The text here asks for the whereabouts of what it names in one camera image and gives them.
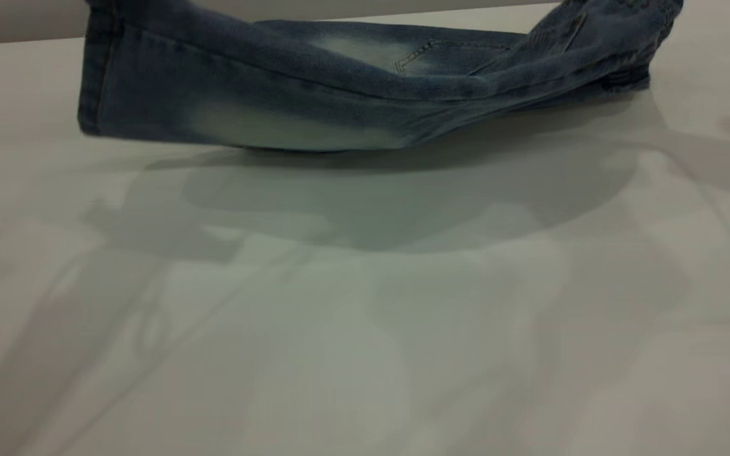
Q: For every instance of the blue denim shorts with print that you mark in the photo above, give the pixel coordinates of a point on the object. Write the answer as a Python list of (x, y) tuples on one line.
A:
[(276, 82)]

